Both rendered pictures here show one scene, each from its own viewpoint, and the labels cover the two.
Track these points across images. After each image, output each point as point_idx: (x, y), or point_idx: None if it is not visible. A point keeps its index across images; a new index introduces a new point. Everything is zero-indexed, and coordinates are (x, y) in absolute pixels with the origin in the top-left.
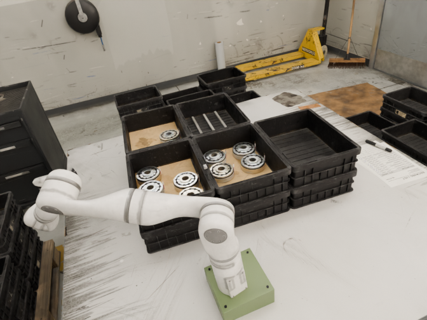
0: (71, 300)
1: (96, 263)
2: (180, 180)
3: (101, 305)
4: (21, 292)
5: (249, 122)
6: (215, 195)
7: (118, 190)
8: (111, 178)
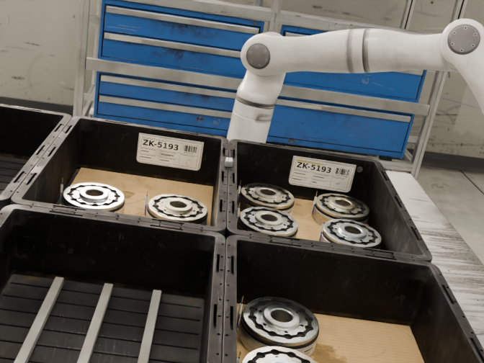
0: (467, 259)
1: (449, 284)
2: (280, 217)
3: None
4: None
5: (14, 204)
6: None
7: (385, 33)
8: None
